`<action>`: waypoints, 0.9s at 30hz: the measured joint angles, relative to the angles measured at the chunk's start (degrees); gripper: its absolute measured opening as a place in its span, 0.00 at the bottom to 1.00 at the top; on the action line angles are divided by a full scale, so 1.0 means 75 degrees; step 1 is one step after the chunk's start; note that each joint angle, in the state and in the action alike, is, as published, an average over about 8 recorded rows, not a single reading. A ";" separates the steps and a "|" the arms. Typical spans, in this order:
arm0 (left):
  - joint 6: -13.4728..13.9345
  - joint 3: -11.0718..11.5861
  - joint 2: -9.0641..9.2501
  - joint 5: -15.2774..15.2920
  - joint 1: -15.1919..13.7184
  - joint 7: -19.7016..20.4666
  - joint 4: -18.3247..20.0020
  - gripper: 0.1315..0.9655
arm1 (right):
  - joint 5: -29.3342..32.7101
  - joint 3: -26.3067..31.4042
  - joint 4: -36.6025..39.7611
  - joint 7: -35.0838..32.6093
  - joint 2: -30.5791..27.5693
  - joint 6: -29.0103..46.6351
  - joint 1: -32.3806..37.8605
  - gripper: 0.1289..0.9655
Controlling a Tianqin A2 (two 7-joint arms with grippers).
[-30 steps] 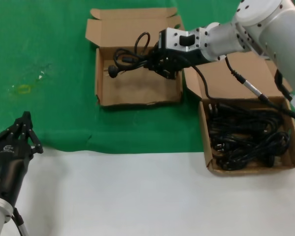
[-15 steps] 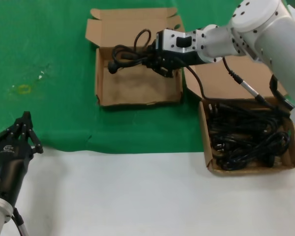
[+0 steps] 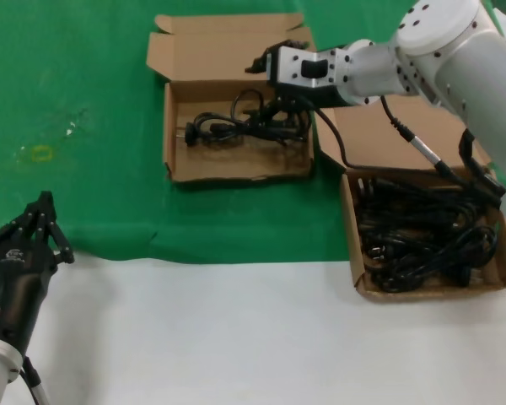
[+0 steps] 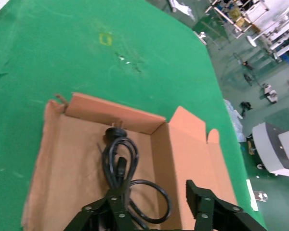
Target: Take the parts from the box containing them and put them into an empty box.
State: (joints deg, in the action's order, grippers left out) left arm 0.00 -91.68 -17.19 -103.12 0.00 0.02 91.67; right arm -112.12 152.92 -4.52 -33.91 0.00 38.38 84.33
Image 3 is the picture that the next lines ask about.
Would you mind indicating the wide open cardboard box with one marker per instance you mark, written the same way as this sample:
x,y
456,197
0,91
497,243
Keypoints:
x,y
219,50

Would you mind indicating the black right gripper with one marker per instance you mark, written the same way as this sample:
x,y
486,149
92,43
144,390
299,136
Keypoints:
x,y
320,98

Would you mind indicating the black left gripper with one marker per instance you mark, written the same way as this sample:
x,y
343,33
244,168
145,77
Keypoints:
x,y
19,278

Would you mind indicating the green tablecloth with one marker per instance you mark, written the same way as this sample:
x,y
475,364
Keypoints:
x,y
67,63

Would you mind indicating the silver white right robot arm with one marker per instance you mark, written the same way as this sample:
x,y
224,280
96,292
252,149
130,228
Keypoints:
x,y
438,25

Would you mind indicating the small white scrap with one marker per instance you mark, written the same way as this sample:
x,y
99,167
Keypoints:
x,y
69,132

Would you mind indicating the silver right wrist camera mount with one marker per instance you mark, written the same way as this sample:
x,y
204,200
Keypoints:
x,y
291,67

